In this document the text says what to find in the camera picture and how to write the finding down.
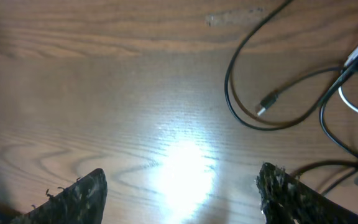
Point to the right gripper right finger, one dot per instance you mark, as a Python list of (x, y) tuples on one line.
[(285, 200)]

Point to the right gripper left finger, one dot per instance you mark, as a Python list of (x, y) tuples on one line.
[(81, 203)]

